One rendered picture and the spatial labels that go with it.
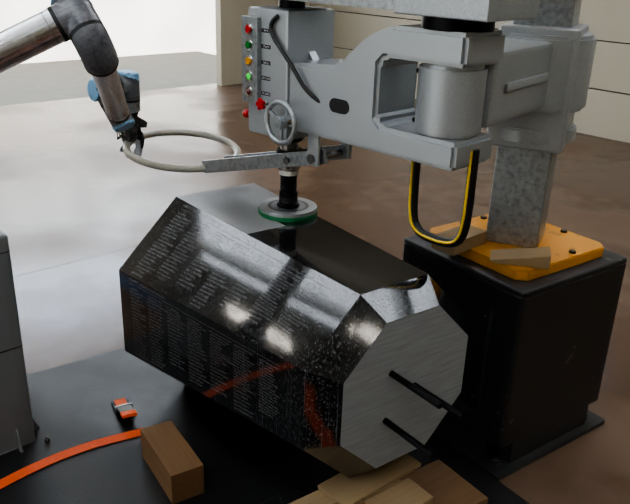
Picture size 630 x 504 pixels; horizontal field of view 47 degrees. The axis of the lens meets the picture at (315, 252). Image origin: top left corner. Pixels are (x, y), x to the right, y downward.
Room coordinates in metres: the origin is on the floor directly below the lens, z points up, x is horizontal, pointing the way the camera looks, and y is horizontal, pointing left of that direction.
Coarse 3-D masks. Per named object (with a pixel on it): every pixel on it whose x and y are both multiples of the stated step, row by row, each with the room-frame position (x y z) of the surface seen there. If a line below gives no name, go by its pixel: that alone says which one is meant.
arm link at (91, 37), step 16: (80, 32) 2.38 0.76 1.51; (96, 32) 2.39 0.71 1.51; (80, 48) 2.38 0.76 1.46; (96, 48) 2.38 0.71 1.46; (112, 48) 2.43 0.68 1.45; (96, 64) 2.40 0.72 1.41; (112, 64) 2.43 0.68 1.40; (96, 80) 2.52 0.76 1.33; (112, 80) 2.53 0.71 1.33; (112, 96) 2.62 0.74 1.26; (112, 112) 2.73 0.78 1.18; (128, 112) 2.83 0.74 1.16; (112, 128) 2.85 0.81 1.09; (128, 128) 2.88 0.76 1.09
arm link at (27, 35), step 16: (64, 0) 2.43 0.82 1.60; (80, 0) 2.44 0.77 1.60; (32, 16) 2.41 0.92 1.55; (48, 16) 2.40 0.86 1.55; (64, 16) 2.40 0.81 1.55; (80, 16) 2.40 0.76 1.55; (96, 16) 2.44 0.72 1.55; (0, 32) 2.37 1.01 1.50; (16, 32) 2.36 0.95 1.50; (32, 32) 2.37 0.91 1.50; (48, 32) 2.38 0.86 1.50; (64, 32) 2.40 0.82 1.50; (0, 48) 2.33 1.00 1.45; (16, 48) 2.35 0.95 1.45; (32, 48) 2.37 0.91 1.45; (48, 48) 2.41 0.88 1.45; (0, 64) 2.34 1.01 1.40; (16, 64) 2.38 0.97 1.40
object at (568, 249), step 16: (448, 224) 2.74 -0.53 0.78; (480, 224) 2.75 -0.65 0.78; (544, 240) 2.59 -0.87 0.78; (560, 240) 2.60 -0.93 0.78; (576, 240) 2.61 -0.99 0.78; (592, 240) 2.61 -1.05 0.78; (464, 256) 2.49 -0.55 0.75; (480, 256) 2.43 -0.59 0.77; (560, 256) 2.44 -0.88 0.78; (576, 256) 2.45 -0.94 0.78; (592, 256) 2.50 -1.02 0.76; (512, 272) 2.31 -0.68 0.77; (528, 272) 2.30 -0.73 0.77; (544, 272) 2.34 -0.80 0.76
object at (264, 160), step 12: (228, 156) 2.88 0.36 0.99; (240, 156) 2.82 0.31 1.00; (252, 156) 2.60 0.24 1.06; (264, 156) 2.56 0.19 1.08; (276, 156) 2.51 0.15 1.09; (288, 156) 2.47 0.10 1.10; (300, 156) 2.43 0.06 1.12; (312, 156) 2.34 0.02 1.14; (324, 156) 2.35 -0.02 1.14; (336, 156) 2.46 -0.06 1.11; (348, 156) 2.43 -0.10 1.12; (216, 168) 2.75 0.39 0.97; (228, 168) 2.70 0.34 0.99; (240, 168) 2.65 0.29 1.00; (252, 168) 2.60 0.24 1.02; (264, 168) 2.56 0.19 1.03
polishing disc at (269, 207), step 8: (264, 200) 2.60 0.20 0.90; (272, 200) 2.61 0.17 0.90; (304, 200) 2.62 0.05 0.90; (264, 208) 2.51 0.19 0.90; (272, 208) 2.52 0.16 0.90; (280, 208) 2.52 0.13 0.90; (296, 208) 2.52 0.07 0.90; (304, 208) 2.53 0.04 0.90; (312, 208) 2.53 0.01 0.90; (280, 216) 2.45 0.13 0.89; (288, 216) 2.45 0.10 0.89; (296, 216) 2.46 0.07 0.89; (304, 216) 2.47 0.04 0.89
